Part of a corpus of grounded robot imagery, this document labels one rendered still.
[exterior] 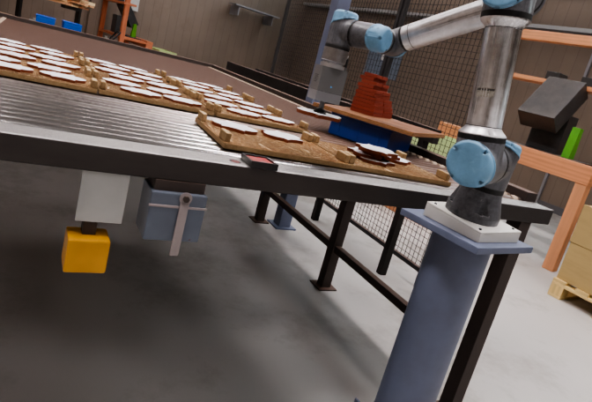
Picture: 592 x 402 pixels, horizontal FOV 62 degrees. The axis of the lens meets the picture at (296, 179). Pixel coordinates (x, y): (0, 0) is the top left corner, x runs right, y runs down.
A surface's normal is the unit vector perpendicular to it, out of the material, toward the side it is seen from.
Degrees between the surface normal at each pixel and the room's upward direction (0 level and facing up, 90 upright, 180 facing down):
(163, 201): 90
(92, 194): 90
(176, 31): 90
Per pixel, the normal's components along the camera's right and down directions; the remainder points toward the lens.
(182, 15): 0.55, 0.33
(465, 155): -0.63, 0.19
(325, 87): 0.33, 0.30
